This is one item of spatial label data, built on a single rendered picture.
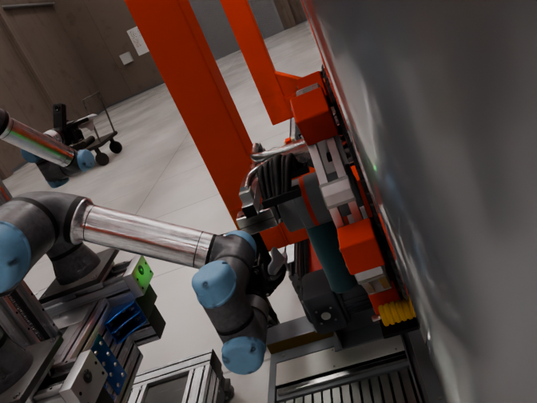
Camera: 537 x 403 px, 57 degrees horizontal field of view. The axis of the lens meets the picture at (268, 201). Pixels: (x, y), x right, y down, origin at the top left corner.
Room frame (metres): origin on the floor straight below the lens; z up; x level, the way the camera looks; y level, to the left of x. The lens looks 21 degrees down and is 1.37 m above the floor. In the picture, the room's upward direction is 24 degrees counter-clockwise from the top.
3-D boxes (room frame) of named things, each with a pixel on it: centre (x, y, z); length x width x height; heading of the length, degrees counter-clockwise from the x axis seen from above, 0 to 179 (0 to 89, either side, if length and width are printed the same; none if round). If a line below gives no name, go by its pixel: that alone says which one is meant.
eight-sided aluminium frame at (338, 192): (1.21, -0.20, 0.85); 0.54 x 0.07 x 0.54; 168
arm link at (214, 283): (0.77, 0.14, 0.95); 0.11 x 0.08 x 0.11; 163
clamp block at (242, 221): (1.08, 0.04, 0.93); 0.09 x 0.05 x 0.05; 78
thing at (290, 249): (3.00, -0.25, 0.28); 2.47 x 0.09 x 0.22; 168
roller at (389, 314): (1.07, -0.27, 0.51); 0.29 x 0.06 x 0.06; 78
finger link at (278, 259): (0.99, 0.03, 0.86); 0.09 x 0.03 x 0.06; 136
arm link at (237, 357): (0.76, 0.14, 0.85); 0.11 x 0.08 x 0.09; 167
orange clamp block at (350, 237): (0.90, -0.13, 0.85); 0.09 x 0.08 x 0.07; 168
